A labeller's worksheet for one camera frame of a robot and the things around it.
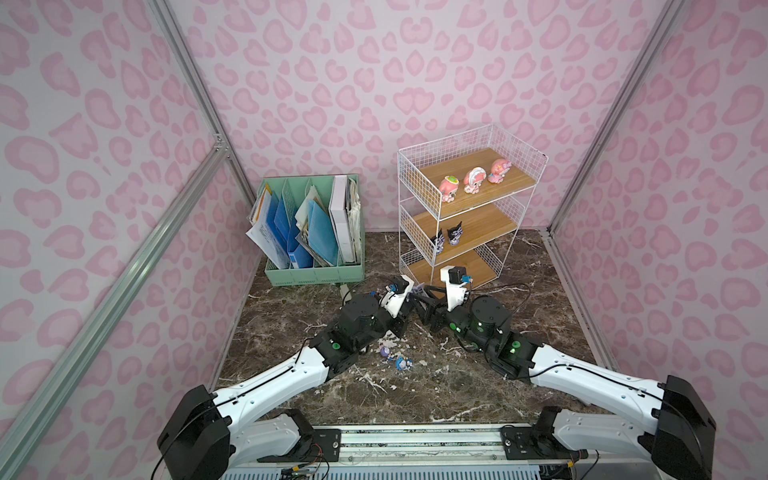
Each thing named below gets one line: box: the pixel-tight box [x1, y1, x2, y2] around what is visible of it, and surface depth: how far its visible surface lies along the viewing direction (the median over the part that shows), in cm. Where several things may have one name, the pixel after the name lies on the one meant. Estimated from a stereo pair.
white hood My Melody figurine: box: [463, 166, 487, 195], surface depth 70 cm
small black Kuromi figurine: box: [430, 228, 445, 254], surface depth 80 cm
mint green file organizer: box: [258, 174, 365, 287], surface depth 100 cm
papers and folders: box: [246, 175, 362, 270], surface depth 97 cm
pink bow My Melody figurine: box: [488, 158, 512, 184], surface depth 73 cm
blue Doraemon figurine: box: [395, 356, 413, 371], surface depth 87 cm
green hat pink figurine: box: [439, 175, 459, 203], surface depth 68 cm
